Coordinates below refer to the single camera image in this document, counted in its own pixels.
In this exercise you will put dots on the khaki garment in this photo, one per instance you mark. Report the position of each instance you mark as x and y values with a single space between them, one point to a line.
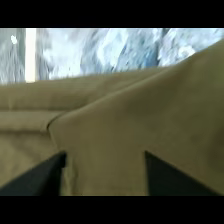
133 116

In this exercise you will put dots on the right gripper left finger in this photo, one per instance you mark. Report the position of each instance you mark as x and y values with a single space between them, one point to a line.
40 176

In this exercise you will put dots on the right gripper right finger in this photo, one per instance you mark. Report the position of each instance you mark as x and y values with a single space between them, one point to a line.
166 178

